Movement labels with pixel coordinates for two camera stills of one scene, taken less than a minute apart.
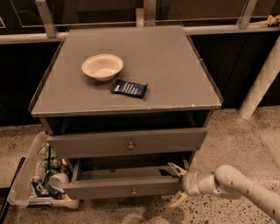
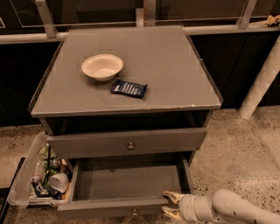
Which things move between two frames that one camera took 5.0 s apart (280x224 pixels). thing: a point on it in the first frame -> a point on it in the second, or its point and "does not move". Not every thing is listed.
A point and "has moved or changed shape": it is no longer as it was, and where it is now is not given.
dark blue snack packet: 129,88 does not move
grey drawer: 125,178 has moved or changed shape
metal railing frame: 145,17 does not move
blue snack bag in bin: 43,191 does not move
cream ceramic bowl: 103,66 does not move
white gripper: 190,184 -> 187,206
